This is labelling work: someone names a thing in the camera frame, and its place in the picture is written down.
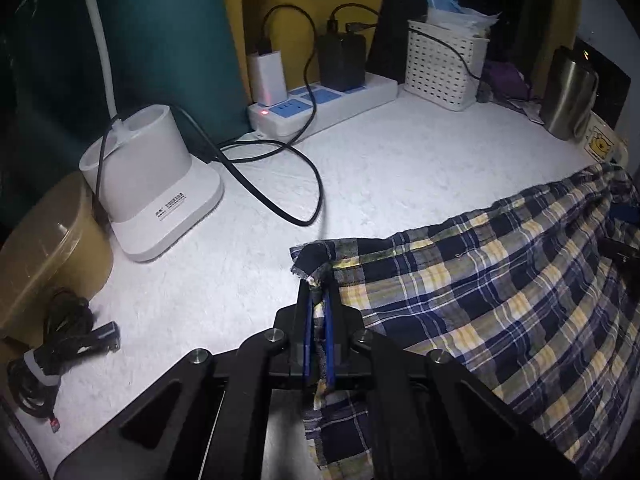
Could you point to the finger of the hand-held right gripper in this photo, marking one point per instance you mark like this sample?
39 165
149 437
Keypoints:
625 211
622 252

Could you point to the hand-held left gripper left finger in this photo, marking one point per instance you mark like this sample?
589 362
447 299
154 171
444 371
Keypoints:
307 325

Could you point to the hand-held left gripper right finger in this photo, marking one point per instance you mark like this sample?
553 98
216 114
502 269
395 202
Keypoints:
328 330

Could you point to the plaid pants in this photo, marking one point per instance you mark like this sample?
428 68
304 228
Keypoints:
475 310

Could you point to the cream mug with bear print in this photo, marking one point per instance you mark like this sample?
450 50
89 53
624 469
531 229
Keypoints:
600 140

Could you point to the black monitor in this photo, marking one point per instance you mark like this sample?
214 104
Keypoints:
612 85

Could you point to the stainless steel tumbler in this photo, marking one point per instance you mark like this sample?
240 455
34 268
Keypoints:
567 95

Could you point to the purple cloth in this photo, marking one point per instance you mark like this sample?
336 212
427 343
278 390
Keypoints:
505 80

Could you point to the white power strip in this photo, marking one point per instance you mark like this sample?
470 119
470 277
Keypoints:
340 107

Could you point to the white desk lamp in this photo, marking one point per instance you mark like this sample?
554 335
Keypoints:
150 170

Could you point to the white perforated basket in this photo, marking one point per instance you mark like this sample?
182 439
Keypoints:
440 70

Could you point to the white charger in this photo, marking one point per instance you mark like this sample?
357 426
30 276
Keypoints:
267 77

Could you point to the blue face mask packs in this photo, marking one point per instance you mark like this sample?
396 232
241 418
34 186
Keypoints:
455 10

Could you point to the black charger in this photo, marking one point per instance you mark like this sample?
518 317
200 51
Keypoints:
342 62

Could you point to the tan lidded container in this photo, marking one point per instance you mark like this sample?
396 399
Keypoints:
50 250

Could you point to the black upright board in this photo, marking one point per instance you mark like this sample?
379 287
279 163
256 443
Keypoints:
400 0

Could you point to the green curtain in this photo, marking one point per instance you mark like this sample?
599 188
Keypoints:
175 35

